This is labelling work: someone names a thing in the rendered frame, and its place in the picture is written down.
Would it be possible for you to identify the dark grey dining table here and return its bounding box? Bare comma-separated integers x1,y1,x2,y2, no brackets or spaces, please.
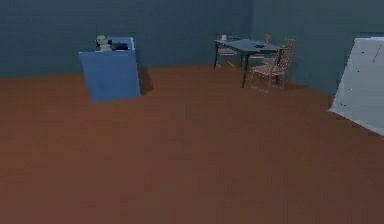
213,38,283,89

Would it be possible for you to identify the white cupboard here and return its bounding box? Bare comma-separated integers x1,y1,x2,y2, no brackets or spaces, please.
328,36,384,137

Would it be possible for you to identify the blue cabinet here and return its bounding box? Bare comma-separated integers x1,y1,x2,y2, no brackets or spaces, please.
78,36,142,103

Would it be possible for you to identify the white statue figure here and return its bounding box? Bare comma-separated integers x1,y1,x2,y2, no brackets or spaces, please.
95,34,113,53

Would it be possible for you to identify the black box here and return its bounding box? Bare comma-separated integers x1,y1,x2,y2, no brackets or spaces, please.
111,42,130,52

